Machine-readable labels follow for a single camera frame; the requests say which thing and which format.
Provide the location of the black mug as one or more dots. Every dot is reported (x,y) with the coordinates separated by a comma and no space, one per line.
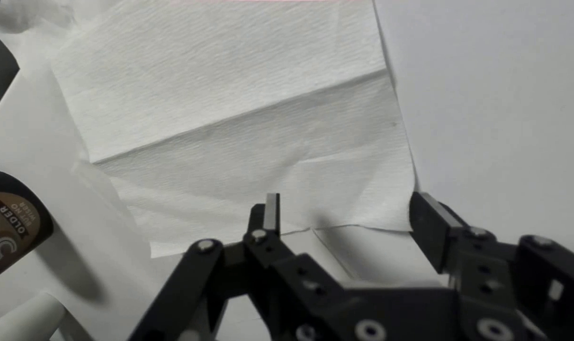
(11,224)

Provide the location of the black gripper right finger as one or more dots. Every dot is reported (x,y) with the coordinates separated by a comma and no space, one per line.
(437,227)

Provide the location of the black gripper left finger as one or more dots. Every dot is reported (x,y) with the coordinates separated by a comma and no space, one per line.
(263,248)

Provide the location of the white paper napkin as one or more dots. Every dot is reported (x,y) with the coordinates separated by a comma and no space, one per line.
(221,82)
(108,209)

